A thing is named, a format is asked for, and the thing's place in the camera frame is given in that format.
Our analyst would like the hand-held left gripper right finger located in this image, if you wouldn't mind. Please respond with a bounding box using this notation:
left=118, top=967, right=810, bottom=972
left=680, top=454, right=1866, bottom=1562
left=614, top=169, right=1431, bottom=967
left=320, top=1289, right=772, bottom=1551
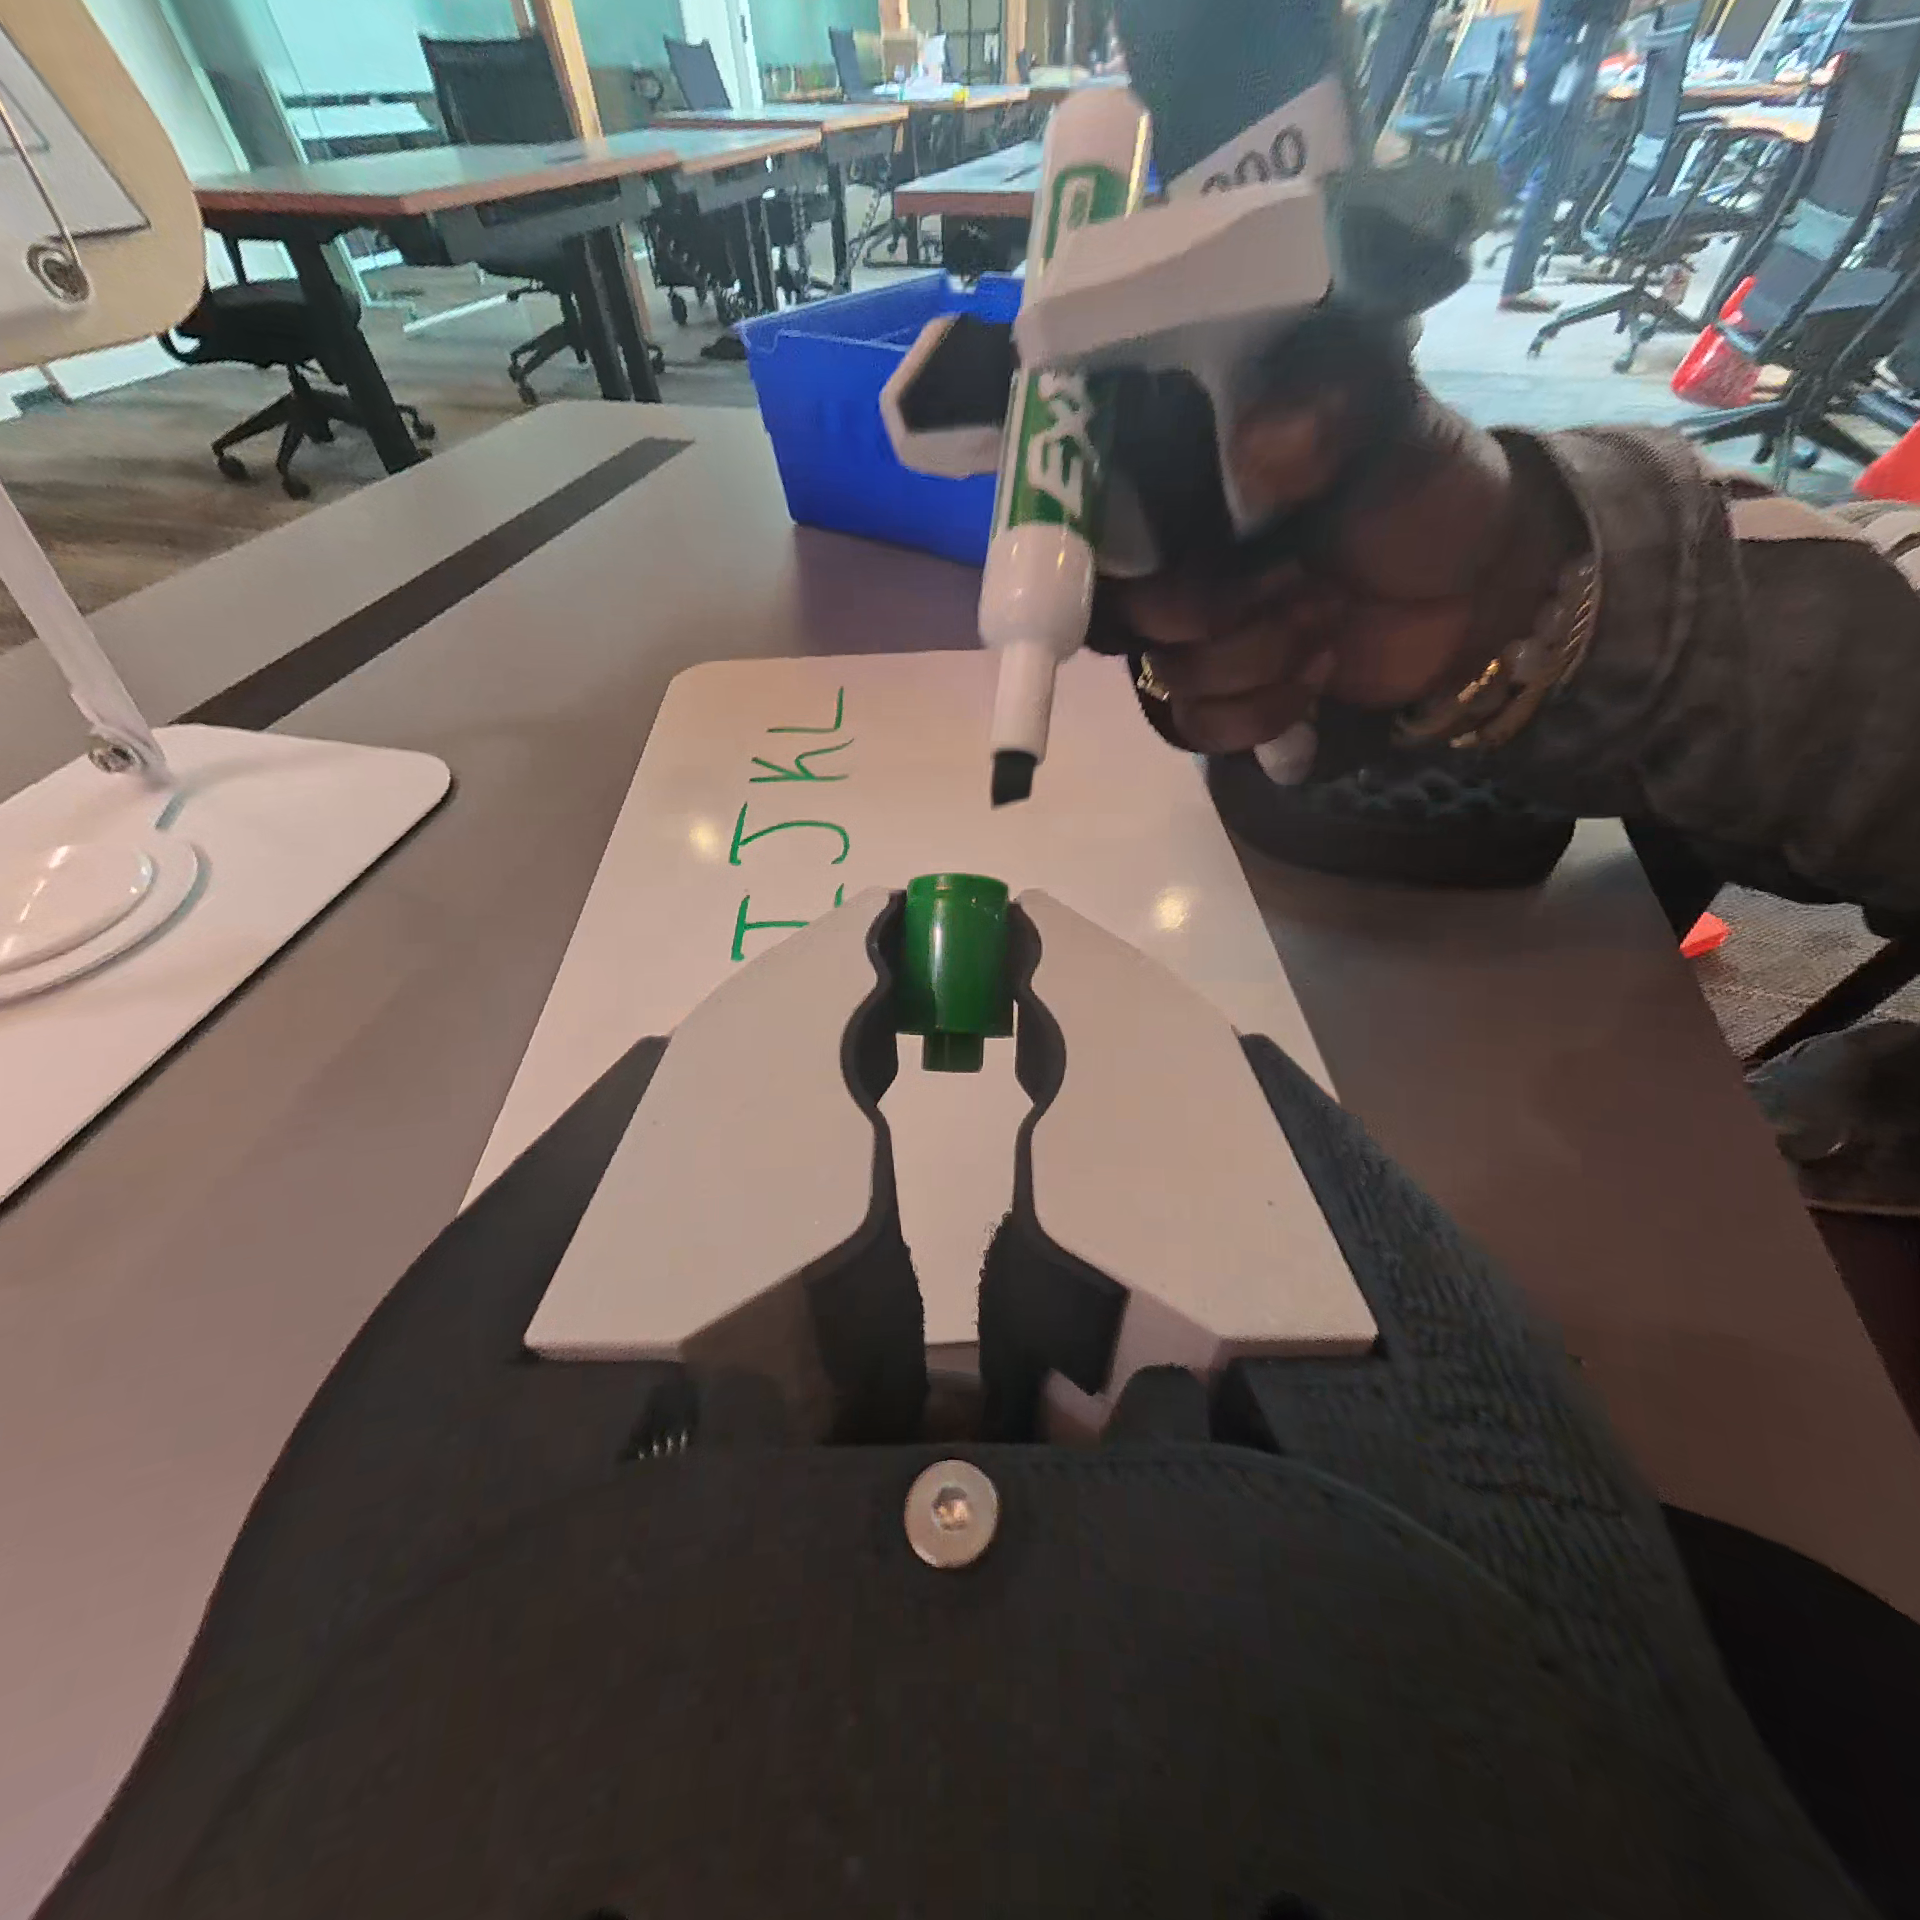
left=967, top=892, right=1380, bottom=1421

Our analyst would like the person's right hand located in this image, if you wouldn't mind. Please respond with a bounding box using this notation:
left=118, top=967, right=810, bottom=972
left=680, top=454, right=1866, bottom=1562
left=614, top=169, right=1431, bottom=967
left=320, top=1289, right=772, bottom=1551
left=1087, top=303, right=1592, bottom=789

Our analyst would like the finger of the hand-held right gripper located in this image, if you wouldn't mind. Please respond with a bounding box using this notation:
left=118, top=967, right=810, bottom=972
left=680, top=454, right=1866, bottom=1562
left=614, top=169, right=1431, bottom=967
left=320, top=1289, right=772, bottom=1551
left=880, top=303, right=1037, bottom=482
left=1022, top=176, right=1339, bottom=573

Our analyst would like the blue plastic bin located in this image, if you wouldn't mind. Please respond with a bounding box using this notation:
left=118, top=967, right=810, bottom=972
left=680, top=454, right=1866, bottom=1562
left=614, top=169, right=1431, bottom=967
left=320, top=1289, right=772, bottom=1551
left=742, top=278, right=1027, bottom=566

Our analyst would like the gold bracelet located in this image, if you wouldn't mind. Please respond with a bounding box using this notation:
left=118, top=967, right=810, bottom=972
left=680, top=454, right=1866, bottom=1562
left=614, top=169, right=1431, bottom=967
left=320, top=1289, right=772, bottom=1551
left=1396, top=542, right=1606, bottom=751

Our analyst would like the green marker cap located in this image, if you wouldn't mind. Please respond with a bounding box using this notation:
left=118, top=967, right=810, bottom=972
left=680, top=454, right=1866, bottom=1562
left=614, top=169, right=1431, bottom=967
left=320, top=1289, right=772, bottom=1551
left=895, top=869, right=1022, bottom=1074

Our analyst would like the black knobbly rounded object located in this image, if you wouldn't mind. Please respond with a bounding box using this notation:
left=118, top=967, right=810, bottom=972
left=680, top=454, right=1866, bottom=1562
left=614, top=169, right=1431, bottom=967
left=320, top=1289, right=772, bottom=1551
left=1212, top=737, right=1637, bottom=890

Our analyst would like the white table sign stand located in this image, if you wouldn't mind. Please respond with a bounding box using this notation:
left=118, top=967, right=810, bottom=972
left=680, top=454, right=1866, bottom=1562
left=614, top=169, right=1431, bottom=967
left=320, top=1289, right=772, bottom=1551
left=0, top=0, right=451, bottom=1204

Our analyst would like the green whiteboard marker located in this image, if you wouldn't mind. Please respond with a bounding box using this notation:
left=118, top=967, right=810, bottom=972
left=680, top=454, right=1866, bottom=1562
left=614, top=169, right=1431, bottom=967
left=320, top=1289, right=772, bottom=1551
left=978, top=84, right=1157, bottom=804

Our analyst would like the person's dark shoe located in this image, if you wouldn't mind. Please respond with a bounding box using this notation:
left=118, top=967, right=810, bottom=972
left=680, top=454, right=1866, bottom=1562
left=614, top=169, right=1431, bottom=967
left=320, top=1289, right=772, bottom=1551
left=1752, top=1022, right=1920, bottom=1218

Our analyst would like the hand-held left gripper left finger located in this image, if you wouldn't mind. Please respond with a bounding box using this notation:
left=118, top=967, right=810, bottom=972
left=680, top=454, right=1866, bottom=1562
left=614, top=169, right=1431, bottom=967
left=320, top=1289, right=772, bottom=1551
left=532, top=892, right=962, bottom=1430

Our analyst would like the black office chair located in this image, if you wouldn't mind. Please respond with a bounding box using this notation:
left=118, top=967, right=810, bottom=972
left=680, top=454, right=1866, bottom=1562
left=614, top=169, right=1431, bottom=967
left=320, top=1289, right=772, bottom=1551
left=158, top=278, right=437, bottom=497

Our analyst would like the white whiteboard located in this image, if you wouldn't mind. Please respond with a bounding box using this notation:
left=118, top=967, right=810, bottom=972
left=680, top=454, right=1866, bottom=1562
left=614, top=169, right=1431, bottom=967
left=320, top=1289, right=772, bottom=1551
left=467, top=648, right=1339, bottom=1358

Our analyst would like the row of office chairs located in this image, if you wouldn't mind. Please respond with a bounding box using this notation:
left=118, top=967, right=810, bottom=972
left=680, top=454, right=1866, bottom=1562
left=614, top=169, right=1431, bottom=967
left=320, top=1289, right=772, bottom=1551
left=1351, top=0, right=1920, bottom=453

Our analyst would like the wooden office desk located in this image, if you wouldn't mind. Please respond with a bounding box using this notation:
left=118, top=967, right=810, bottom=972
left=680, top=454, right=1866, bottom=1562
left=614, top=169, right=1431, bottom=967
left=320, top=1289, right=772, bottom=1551
left=196, top=128, right=828, bottom=406
left=892, top=135, right=1054, bottom=271

